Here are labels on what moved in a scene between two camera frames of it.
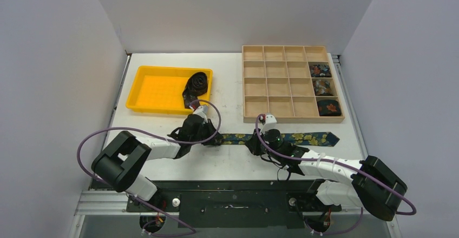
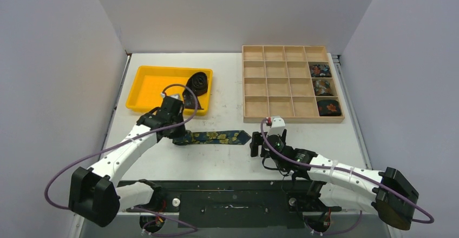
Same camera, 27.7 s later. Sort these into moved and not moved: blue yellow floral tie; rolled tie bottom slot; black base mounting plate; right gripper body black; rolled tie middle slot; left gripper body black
Moved: left gripper body black; blue yellow floral tie
Not moved: rolled tie bottom slot; black base mounting plate; rolled tie middle slot; right gripper body black
